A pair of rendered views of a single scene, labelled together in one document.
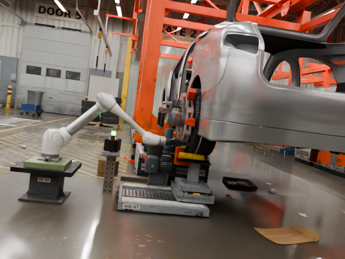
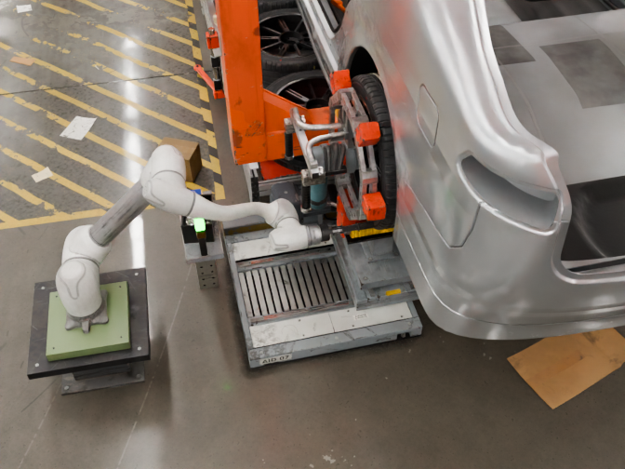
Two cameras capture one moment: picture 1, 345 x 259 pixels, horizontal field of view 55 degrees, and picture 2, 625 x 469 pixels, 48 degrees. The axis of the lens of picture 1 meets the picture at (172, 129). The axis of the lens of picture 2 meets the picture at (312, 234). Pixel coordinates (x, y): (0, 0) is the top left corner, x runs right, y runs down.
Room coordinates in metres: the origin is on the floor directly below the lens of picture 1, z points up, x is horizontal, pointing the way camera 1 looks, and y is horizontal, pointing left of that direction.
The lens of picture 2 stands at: (1.01, 0.26, 2.81)
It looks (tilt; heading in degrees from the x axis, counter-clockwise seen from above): 47 degrees down; 355
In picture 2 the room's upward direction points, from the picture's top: straight up
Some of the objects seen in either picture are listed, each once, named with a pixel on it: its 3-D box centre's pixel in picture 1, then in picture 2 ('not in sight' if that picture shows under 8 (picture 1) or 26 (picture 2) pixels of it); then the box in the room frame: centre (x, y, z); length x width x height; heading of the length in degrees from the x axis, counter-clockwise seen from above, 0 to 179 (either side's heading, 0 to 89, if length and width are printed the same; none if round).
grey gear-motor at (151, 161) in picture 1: (164, 170); (312, 209); (3.59, 0.04, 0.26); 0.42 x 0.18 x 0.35; 98
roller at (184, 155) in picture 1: (191, 156); (376, 227); (3.20, -0.22, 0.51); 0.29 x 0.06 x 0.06; 98
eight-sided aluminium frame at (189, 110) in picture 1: (184, 119); (351, 155); (3.30, -0.10, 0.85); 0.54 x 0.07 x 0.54; 8
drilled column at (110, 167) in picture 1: (109, 172); (204, 252); (3.38, 0.59, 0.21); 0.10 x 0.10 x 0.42; 8
